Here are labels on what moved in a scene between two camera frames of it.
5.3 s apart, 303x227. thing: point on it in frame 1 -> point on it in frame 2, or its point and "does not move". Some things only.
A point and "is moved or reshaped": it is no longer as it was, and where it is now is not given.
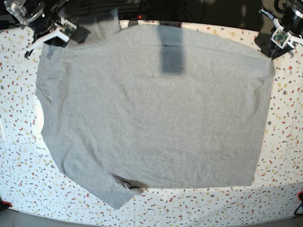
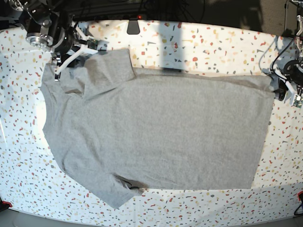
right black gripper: x=291 y=18 -> x=291 y=72
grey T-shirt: x=154 y=107 is moved or reshaped
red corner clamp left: x=4 y=205 does not move
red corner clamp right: x=300 y=195 does not move
